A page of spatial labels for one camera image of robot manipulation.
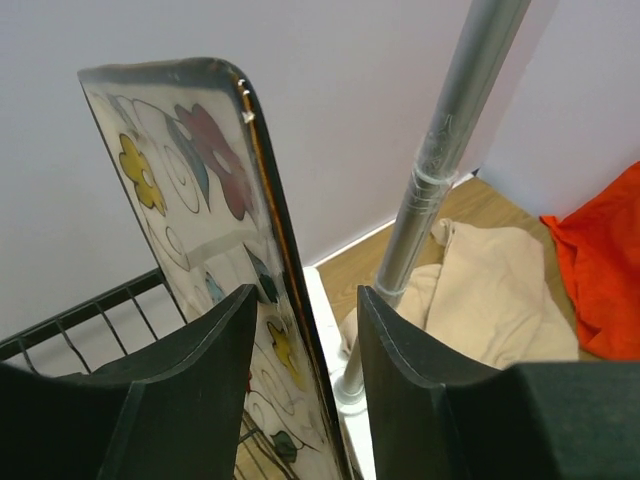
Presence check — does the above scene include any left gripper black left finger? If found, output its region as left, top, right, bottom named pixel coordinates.
left=1, top=285, right=257, bottom=479

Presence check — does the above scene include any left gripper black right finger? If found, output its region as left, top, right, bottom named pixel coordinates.
left=357, top=286, right=639, bottom=479

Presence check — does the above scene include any silver clothes rack stand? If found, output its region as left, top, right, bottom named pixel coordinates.
left=302, top=0, right=533, bottom=480

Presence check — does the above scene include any beige cloth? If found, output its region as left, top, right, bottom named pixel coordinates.
left=341, top=216, right=581, bottom=371

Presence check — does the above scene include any orange garment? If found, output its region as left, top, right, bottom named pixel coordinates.
left=540, top=163, right=639, bottom=361

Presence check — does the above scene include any black wire dish rack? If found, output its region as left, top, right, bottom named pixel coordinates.
left=1, top=269, right=335, bottom=479

